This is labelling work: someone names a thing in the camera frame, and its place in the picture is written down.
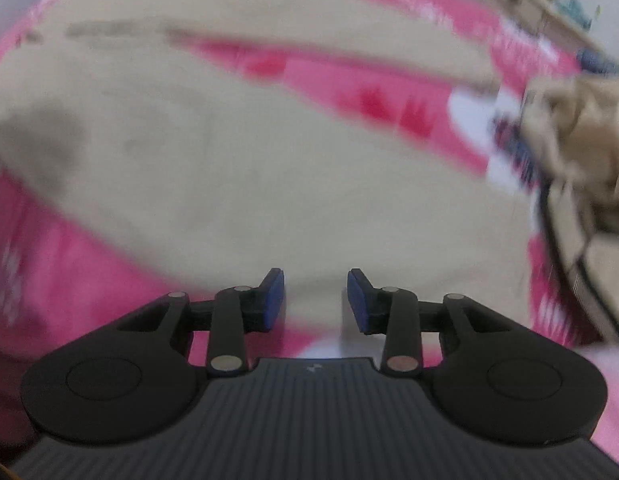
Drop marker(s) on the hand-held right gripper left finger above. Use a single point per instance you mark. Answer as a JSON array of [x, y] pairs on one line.
[[273, 301]]

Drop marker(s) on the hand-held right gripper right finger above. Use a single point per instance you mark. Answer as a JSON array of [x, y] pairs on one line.
[[357, 302]]

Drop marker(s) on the beige pants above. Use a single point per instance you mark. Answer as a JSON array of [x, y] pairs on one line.
[[239, 185]]

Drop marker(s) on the pink printed blanket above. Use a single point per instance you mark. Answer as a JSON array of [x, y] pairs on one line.
[[379, 100]]

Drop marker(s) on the white cabinet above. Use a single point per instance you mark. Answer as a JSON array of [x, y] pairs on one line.
[[534, 5]]

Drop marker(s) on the teal item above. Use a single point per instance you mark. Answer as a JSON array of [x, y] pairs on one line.
[[577, 10]]

